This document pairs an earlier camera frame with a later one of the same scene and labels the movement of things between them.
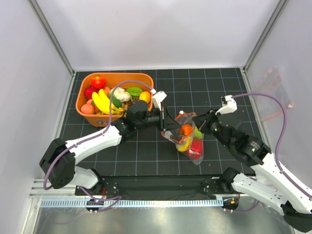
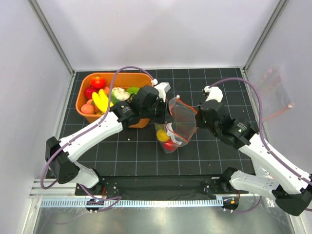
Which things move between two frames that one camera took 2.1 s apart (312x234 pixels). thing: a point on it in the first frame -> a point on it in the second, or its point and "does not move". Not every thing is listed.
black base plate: x=158 y=187 does not move
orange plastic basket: x=144 y=81 does not move
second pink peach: x=107 y=90 does not move
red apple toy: x=88 y=91 does not move
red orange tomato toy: x=98 y=82 does not move
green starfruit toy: x=134 y=91 does not move
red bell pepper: x=196 y=149 -> x=170 y=146
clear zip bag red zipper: x=188 y=138 -> x=181 y=125
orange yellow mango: x=184 y=143 -> x=162 y=135
